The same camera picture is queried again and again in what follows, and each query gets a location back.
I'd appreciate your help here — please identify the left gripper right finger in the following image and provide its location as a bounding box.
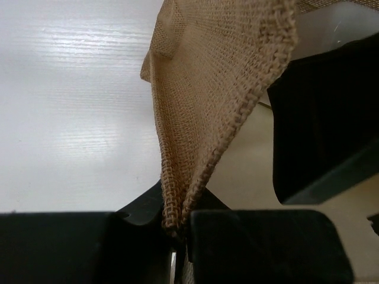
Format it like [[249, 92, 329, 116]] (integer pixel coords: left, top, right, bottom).
[[181, 180, 355, 284]]

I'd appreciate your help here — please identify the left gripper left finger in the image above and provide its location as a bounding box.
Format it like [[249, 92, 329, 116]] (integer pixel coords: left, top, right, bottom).
[[1, 183, 172, 283]]

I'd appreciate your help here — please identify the brown burlap canvas bag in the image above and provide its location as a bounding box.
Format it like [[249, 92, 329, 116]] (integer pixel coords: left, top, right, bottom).
[[140, 1, 378, 239]]

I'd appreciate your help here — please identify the orange bottle dark cap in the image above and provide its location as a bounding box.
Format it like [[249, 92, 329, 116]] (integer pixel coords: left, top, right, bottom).
[[268, 34, 378, 205]]

